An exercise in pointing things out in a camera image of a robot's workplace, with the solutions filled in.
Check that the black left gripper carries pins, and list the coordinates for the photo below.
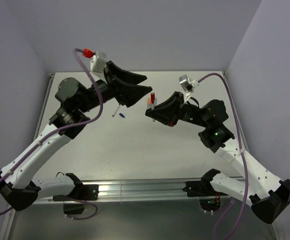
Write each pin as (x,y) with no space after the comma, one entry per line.
(127,94)

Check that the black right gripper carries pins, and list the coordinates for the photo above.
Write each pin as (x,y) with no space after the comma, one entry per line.
(168,112)

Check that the orange marker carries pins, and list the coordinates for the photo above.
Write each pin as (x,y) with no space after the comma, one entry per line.
(149,102)

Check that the red pen cap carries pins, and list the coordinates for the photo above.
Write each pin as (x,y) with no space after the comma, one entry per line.
(152,97)

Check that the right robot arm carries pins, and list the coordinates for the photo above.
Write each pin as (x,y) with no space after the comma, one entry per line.
(266,194)

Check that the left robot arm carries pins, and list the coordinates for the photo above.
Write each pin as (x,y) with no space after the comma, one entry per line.
(18,186)

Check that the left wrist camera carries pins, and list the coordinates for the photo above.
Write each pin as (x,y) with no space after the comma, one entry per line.
(98,60)

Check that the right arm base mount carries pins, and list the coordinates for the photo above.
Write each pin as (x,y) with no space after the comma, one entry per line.
(210,200)

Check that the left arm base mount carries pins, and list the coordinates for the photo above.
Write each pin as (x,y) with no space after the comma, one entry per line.
(74,206)

